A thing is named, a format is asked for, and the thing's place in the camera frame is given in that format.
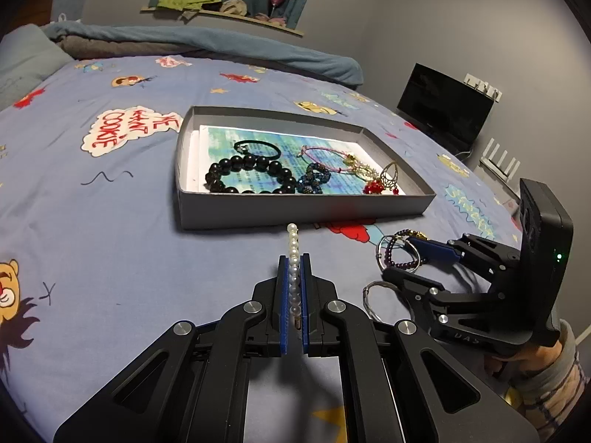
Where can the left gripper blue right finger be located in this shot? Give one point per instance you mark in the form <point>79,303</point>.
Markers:
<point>305,313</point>

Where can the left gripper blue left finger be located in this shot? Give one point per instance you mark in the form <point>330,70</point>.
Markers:
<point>282,306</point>

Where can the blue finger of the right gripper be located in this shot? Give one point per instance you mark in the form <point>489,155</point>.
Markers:
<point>434,251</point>
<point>410,283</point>

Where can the thin black bangle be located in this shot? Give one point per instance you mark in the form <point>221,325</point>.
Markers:
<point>257,148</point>

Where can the right hand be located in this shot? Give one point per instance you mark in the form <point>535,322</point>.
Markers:
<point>530,359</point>

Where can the white router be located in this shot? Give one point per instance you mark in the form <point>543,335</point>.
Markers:
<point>497,168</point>

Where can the grey cardboard box lid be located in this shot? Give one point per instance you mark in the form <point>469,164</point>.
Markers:
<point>243,167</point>

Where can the black monitor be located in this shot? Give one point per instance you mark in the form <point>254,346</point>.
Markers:
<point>449,111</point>

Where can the wooden window shelf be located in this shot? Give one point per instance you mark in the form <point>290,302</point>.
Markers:
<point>226,16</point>

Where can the beige cloth on shelf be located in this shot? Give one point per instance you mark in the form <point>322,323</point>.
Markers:
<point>234,7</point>

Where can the green cloth on shelf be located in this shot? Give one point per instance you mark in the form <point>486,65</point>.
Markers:
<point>182,5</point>

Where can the blue grey folded blanket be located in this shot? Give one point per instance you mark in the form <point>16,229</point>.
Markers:
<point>92,41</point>

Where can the grey pillow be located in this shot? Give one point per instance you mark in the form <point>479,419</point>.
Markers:
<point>28,57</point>

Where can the silver ring bangle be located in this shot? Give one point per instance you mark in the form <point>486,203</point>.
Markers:
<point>381,302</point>

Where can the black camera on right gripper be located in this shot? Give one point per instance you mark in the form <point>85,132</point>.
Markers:
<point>547,236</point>

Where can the white wall hooks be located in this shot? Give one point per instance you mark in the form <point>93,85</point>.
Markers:
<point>483,87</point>

